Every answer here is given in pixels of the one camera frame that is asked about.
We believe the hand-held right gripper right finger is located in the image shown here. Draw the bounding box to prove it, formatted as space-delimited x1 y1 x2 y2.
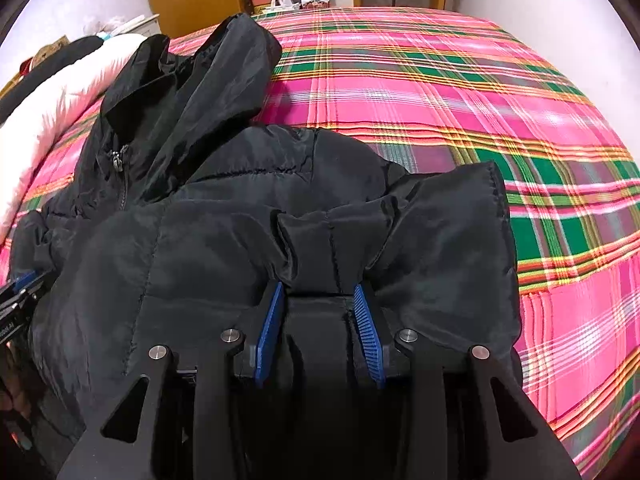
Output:
352 282 583 480

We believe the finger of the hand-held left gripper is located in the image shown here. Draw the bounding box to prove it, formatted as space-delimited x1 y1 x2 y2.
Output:
9 269 55 308

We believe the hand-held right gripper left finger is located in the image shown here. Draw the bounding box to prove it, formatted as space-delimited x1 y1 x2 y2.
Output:
55 280 287 480

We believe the black puffer jacket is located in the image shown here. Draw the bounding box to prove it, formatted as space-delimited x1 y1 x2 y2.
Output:
10 12 523 480

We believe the person's left hand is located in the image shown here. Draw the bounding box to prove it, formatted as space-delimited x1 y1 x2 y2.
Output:
0 355 36 456

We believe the pale pink pillow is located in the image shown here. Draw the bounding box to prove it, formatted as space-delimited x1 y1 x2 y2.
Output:
0 32 161 248

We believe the pink green plaid bedsheet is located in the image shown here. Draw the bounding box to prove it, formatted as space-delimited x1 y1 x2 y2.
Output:
0 6 640 480

